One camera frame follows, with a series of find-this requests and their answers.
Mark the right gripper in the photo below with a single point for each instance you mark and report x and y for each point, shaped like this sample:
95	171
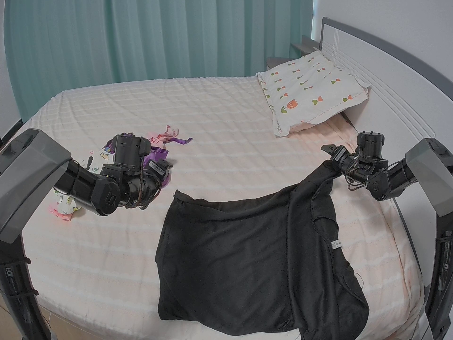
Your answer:
352	168

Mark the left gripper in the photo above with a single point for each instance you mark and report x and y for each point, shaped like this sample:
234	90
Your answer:
141	191

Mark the black T-shirt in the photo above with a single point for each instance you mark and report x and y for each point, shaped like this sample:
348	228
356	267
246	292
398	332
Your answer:
247	243

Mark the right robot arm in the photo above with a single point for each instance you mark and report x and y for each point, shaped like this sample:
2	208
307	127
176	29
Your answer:
428	172

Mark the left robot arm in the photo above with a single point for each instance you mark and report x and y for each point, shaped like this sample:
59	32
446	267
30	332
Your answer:
32	175

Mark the bed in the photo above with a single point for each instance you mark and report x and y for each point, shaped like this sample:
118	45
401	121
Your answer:
212	119

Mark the purple satin garment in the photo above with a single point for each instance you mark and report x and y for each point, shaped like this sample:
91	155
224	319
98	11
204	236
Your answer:
157	153

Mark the pale pink garment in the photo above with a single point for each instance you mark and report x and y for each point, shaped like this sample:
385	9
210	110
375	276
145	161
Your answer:
164	135

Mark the white printed pyjama top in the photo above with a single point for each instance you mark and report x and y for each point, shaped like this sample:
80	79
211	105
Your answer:
65	204

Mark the white printed pillow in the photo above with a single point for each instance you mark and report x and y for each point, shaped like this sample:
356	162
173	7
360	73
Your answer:
311	87

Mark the grey bedside table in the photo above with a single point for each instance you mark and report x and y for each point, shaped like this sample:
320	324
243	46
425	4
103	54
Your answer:
274	62

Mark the blue-green curtain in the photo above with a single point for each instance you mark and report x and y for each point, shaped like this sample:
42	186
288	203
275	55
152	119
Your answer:
141	30

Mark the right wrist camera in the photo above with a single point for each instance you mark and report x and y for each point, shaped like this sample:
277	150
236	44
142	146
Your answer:
340	156

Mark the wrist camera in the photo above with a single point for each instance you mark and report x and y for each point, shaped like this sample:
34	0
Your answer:
156	168
340	156

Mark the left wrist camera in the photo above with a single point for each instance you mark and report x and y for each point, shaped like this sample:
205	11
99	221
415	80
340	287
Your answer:
156	168

